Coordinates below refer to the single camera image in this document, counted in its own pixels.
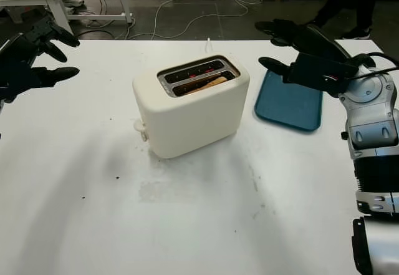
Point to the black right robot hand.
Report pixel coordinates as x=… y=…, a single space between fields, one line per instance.
x=318 y=42

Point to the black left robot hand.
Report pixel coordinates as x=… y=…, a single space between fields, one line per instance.
x=18 y=53

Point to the browned toast slice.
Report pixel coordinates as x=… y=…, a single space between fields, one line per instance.
x=215 y=83

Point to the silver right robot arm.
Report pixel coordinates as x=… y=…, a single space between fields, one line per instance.
x=368 y=100

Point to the person in black trousers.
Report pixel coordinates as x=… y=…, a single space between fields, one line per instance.
x=352 y=0

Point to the cream toaster lever knob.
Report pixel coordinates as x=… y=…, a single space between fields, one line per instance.
x=138 y=127

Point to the cream white toaster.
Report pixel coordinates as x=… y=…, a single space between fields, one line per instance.
x=193 y=122

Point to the blue plastic tray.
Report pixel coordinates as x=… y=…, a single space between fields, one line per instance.
x=286 y=109

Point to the white sneaker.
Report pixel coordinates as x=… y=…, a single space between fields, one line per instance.
x=74 y=2

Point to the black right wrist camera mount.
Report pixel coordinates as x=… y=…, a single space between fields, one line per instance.
x=318 y=75

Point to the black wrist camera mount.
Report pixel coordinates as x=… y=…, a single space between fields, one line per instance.
x=12 y=86
x=318 y=75

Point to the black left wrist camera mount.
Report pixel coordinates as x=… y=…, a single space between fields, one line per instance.
x=12 y=86

